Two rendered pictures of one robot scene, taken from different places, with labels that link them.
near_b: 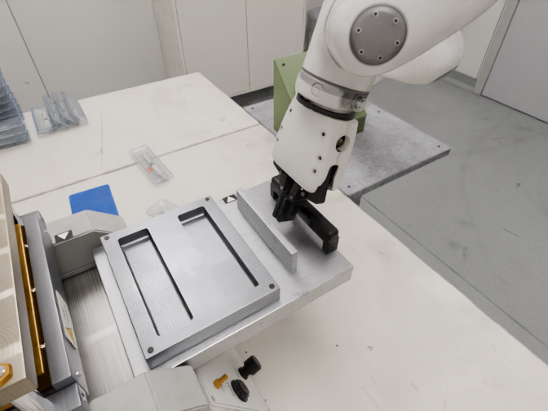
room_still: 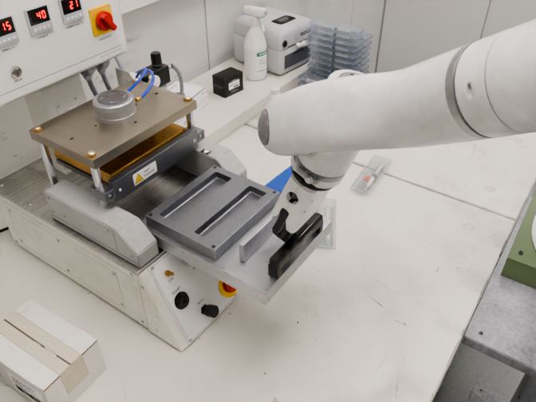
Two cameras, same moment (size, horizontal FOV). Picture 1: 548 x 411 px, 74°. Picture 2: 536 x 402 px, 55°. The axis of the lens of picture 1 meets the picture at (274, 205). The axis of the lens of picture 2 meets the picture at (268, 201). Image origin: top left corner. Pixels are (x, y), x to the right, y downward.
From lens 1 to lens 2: 67 cm
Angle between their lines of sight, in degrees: 50
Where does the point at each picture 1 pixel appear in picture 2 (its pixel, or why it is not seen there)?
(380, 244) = (409, 384)
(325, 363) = (245, 368)
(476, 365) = not seen: outside the picture
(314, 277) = (242, 273)
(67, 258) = (201, 165)
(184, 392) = (136, 240)
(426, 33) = (276, 140)
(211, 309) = (184, 226)
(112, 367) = not seen: hidden behind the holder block
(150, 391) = (128, 222)
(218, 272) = (218, 224)
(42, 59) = not seen: hidden behind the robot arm
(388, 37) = (264, 130)
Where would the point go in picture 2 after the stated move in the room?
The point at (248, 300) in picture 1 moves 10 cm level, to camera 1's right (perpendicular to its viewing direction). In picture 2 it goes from (197, 239) to (216, 278)
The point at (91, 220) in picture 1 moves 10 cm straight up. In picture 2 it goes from (223, 155) to (221, 113)
